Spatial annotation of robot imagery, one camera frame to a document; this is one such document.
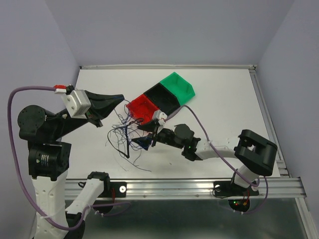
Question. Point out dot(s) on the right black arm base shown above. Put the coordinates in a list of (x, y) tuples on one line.
[(238, 197)]

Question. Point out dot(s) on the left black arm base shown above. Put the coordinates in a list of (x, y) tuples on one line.
[(116, 190)]

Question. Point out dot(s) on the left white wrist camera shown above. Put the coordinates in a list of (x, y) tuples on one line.
[(76, 101)]

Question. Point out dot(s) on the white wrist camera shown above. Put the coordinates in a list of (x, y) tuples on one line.
[(76, 101), (159, 117)]

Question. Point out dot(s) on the aluminium rail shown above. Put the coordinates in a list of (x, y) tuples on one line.
[(269, 124), (188, 189), (166, 66)]

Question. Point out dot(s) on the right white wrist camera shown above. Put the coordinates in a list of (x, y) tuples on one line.
[(159, 117)]

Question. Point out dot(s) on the back aluminium rail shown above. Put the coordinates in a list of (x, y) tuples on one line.
[(166, 66)]

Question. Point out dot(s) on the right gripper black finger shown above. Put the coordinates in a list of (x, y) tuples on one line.
[(150, 126), (143, 142)]

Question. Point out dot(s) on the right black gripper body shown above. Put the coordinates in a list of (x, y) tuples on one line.
[(165, 136)]

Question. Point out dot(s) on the green plastic bin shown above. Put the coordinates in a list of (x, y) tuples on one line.
[(179, 87)]

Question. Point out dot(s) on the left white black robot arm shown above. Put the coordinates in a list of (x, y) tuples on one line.
[(48, 161)]

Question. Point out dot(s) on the red plastic bin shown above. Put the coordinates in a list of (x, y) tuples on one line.
[(142, 108)]

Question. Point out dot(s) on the right side aluminium rail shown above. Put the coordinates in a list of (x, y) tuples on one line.
[(269, 124)]

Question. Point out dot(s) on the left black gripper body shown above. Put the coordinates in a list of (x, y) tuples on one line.
[(67, 122)]

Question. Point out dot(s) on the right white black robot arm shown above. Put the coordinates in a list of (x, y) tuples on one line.
[(249, 156)]

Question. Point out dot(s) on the black plastic bin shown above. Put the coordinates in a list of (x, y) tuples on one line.
[(161, 97)]

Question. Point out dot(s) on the front aluminium rail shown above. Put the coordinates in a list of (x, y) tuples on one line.
[(188, 189)]

